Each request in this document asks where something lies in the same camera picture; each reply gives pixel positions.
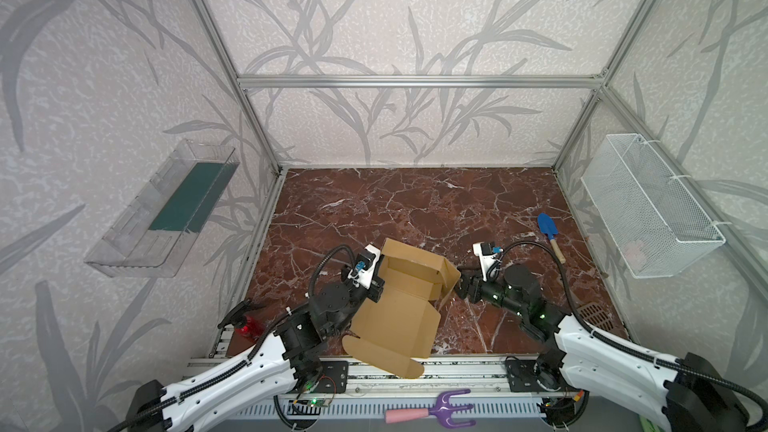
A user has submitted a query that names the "brown cardboard box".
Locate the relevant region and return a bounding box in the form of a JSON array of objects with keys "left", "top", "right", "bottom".
[{"left": 342, "top": 238, "right": 460, "bottom": 379}]

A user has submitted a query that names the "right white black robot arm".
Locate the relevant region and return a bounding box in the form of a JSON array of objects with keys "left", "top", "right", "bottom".
[{"left": 455, "top": 242, "right": 767, "bottom": 431}]

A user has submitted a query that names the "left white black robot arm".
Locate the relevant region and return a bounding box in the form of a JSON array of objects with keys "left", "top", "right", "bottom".
[{"left": 113, "top": 245, "right": 384, "bottom": 431}]

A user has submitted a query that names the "brown plastic drain grate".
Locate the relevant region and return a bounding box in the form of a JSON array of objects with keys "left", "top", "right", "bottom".
[{"left": 577, "top": 302, "right": 615, "bottom": 332}]

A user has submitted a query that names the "small green lit circuit board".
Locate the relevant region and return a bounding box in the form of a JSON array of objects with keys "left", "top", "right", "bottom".
[{"left": 289, "top": 397, "right": 334, "bottom": 416}]

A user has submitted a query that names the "purple pink garden fork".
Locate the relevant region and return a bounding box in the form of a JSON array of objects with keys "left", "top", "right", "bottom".
[{"left": 385, "top": 389, "right": 476, "bottom": 430}]

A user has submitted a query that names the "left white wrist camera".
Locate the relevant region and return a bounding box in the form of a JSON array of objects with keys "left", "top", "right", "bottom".
[{"left": 346, "top": 244, "right": 382, "bottom": 290}]

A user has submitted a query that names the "blue trowel wooden handle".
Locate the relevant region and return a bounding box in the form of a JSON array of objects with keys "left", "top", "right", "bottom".
[{"left": 537, "top": 213, "right": 566, "bottom": 264}]

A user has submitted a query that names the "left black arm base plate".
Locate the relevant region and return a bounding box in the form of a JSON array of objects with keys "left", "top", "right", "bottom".
[{"left": 297, "top": 360, "right": 350, "bottom": 394}]

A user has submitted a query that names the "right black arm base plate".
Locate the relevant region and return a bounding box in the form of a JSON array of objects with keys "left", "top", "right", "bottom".
[{"left": 504, "top": 356, "right": 565, "bottom": 392}]

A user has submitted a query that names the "red black handled tool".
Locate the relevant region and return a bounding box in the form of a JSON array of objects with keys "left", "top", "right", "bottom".
[{"left": 217, "top": 298, "right": 266, "bottom": 342}]

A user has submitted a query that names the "aluminium front rail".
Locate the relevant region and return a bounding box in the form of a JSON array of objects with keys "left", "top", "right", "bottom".
[{"left": 172, "top": 355, "right": 679, "bottom": 400}]

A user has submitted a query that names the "white wire mesh basket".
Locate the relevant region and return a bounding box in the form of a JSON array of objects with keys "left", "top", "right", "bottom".
[{"left": 581, "top": 133, "right": 726, "bottom": 279}]

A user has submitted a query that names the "clear plastic wall bin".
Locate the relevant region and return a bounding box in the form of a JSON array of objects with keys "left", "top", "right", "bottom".
[{"left": 84, "top": 139, "right": 240, "bottom": 278}]

